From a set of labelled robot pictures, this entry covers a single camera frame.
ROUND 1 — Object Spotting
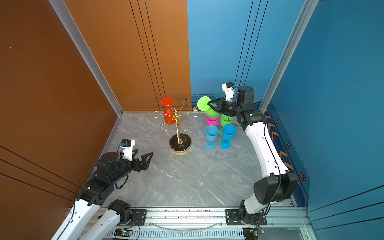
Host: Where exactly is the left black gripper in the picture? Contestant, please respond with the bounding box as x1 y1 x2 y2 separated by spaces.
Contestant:
111 148 153 186

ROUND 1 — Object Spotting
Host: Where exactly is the red wine glass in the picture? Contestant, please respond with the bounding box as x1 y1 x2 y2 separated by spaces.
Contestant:
161 97 176 125

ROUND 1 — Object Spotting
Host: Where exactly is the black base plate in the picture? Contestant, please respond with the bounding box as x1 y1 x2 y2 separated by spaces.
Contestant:
225 209 268 226
119 209 147 227

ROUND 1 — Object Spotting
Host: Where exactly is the aluminium front rail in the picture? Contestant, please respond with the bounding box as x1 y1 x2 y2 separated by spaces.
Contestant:
83 207 317 240

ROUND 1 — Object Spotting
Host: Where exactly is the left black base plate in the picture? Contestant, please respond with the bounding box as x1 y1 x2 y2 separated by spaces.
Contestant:
119 209 147 227

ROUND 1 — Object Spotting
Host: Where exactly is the gold wine glass rack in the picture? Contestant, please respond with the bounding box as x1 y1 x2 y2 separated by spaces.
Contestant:
151 100 200 155

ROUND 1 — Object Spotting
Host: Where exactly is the aluminium corner post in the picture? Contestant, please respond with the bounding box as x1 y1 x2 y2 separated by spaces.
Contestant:
49 0 124 117
259 0 319 114

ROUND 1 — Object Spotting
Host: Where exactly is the left green circuit board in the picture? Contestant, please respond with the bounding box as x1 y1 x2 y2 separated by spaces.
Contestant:
114 228 134 239

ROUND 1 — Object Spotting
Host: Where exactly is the green wine glass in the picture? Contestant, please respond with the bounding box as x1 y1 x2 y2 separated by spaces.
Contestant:
197 96 220 119
219 115 234 136

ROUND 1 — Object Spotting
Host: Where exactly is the green circuit board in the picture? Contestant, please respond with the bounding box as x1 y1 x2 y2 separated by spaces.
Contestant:
243 228 265 240
114 228 134 239

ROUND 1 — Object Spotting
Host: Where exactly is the magenta wine glass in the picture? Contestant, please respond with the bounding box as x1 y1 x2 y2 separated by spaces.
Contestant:
206 116 220 126

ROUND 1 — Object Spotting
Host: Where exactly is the right aluminium corner post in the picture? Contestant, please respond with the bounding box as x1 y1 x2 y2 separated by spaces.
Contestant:
259 0 319 114

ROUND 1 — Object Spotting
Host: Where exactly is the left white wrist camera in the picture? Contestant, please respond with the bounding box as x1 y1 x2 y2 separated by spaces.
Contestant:
118 139 136 162

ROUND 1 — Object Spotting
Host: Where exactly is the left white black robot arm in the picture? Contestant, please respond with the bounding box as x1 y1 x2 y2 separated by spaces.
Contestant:
53 150 154 240

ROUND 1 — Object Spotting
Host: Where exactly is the right green circuit board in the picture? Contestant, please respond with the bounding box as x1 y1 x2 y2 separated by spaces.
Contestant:
243 228 265 240

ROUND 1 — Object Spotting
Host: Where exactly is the blue wine glass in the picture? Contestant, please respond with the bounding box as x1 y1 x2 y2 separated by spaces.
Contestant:
221 125 237 150
205 126 219 151

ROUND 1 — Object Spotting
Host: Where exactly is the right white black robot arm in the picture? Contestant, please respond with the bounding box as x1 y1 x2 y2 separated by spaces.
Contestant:
208 82 299 225

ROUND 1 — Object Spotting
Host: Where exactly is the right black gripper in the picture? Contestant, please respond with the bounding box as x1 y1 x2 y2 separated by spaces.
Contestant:
207 98 243 118

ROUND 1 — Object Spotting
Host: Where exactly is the left aluminium corner post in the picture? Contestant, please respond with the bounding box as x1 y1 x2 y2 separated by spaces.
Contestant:
49 0 124 117

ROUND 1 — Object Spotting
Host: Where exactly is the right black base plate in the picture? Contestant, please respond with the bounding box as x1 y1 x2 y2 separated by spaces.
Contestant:
225 209 268 226

